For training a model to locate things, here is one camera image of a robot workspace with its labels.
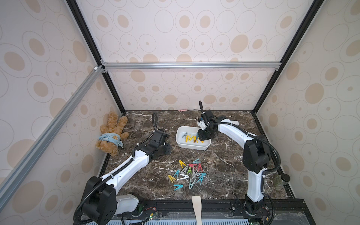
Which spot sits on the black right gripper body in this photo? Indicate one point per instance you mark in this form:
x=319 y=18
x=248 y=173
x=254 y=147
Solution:
x=204 y=132

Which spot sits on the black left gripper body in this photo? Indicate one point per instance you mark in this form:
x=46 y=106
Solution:
x=164 y=149

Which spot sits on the yellow clothespin pile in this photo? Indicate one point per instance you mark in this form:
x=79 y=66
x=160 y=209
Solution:
x=193 y=139
x=183 y=165

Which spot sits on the white plastic storage box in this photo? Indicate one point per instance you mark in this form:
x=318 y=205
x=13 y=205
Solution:
x=192 y=131

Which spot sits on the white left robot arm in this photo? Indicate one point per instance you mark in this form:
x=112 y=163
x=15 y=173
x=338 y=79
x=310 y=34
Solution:
x=100 y=202

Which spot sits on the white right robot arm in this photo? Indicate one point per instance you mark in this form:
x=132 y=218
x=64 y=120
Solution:
x=259 y=156

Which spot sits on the yellow clothespin pile top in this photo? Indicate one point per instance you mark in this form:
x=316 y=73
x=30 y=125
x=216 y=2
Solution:
x=183 y=165

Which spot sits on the teal clothespin left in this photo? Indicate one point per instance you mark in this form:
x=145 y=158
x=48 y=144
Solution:
x=176 y=175

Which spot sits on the white clothespin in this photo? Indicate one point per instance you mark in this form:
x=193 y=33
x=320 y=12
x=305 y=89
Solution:
x=183 y=177

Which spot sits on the teal clothespin top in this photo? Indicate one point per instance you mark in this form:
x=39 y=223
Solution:
x=197 y=161

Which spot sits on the teal clothespin bottom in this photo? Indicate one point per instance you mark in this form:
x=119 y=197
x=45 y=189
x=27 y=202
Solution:
x=178 y=186

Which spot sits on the brown teddy bear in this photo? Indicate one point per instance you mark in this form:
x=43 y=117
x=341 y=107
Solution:
x=112 y=135

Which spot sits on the teal clothespin right cluster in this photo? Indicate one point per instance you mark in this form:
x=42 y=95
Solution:
x=201 y=177

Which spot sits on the beige tape strip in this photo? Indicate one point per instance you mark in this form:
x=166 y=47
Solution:
x=197 y=206

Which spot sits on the horizontal aluminium rail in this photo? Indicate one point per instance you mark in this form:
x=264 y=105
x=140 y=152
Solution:
x=193 y=65

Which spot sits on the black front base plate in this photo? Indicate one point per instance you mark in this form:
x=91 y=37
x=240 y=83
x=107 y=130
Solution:
x=203 y=212

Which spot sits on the left diagonal aluminium rail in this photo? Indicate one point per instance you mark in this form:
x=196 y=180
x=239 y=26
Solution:
x=22 y=169

